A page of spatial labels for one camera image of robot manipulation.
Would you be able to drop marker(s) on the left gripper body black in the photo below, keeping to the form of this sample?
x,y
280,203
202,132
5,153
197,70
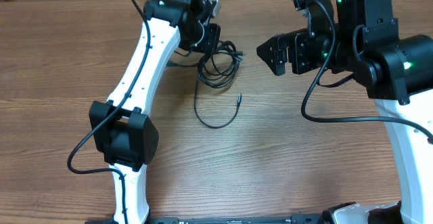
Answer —
x,y
201,38

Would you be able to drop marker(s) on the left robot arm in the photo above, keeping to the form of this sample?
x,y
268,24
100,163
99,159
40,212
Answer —
x,y
121,126

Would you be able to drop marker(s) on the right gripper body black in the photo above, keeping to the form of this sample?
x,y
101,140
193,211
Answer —
x,y
316,48

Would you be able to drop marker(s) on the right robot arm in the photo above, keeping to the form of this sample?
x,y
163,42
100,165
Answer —
x,y
361,37

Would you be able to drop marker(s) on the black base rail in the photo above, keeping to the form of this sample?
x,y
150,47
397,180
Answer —
x,y
233,220

